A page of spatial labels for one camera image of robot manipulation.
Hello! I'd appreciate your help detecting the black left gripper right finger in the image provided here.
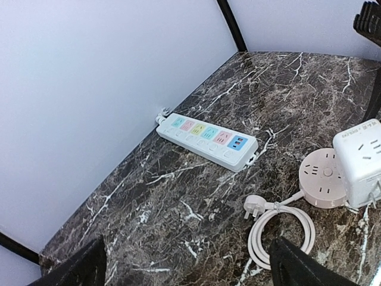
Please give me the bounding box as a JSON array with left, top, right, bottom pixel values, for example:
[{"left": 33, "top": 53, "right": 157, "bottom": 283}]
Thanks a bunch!
[{"left": 269, "top": 237, "right": 355, "bottom": 286}]

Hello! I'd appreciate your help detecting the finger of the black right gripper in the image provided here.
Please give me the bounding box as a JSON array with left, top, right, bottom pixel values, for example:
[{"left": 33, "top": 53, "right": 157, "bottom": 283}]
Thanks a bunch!
[{"left": 353, "top": 1, "right": 380, "bottom": 45}]

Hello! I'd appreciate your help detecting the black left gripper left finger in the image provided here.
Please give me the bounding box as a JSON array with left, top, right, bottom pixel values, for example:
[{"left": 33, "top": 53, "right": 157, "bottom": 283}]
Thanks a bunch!
[{"left": 31, "top": 236, "right": 107, "bottom": 286}]

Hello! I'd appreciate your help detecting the white cube socket adapter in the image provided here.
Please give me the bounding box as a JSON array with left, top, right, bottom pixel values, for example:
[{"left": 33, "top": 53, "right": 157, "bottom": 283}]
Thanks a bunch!
[{"left": 333, "top": 119, "right": 381, "bottom": 208}]

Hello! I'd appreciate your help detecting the pink round socket hub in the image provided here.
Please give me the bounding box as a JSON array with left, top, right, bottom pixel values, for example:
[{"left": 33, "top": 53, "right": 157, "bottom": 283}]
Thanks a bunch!
[{"left": 298, "top": 148, "right": 346, "bottom": 209}]

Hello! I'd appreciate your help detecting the white multicolour power strip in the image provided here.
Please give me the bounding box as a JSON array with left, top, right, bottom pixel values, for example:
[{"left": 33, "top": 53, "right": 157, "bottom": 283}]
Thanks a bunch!
[{"left": 156, "top": 113, "right": 258, "bottom": 173}]

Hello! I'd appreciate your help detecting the black left corner post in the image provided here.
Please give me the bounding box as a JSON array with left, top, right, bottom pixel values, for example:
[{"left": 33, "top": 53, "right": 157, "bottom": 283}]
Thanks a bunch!
[{"left": 0, "top": 233, "right": 39, "bottom": 265}]

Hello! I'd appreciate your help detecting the black corner post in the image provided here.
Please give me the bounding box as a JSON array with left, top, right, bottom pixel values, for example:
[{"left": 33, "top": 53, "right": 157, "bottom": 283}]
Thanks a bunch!
[
  {"left": 217, "top": 0, "right": 248, "bottom": 52},
  {"left": 0, "top": 233, "right": 39, "bottom": 265}
]

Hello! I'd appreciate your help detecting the black right corner post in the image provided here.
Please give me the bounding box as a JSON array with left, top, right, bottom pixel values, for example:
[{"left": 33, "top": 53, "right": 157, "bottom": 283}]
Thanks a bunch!
[{"left": 217, "top": 0, "right": 248, "bottom": 52}]

